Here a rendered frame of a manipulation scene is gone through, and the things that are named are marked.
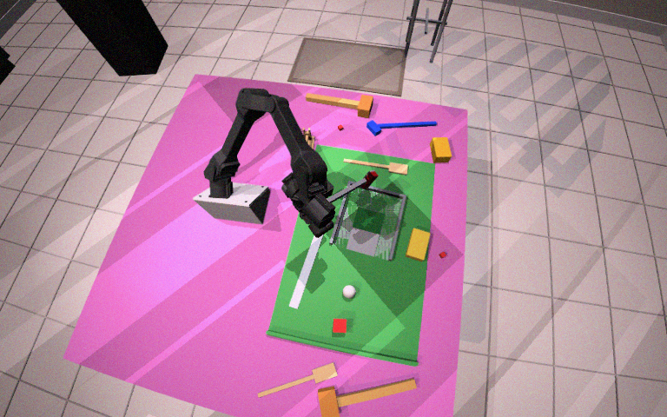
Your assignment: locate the white flat bar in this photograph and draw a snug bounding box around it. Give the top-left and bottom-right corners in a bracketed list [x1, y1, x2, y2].
[289, 235, 323, 309]

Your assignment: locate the orange cube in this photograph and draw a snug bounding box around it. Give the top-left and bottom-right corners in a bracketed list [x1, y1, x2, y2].
[430, 137, 452, 163]

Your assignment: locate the green rectangular mat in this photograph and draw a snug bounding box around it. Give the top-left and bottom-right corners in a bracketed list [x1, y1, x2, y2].
[268, 144, 435, 361]

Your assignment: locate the yellow rectangular block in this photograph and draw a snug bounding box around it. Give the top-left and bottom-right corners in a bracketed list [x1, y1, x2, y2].
[405, 228, 430, 261]

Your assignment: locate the white golf ball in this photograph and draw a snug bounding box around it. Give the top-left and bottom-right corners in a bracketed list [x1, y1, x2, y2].
[343, 285, 356, 299]

